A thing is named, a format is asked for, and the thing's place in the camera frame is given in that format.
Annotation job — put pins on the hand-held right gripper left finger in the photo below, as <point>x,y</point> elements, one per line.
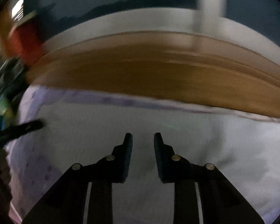
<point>127,163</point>

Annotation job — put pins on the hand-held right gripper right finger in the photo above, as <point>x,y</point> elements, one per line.
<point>159,163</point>

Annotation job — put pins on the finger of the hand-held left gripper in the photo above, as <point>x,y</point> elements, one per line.
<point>25,127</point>

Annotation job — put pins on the striped grey shirt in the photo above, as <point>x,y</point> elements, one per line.
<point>95,126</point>

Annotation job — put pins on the colourful cloth pile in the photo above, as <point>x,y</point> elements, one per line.
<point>3,109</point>

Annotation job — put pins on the purple dotted bedsheet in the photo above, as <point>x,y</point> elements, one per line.
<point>30,158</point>

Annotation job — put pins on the dark cloth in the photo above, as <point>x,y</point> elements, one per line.
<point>7,74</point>

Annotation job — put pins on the red box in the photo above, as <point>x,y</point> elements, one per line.
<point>25,44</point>

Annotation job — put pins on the wooden window ledge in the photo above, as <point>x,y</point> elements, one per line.
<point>142,74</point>

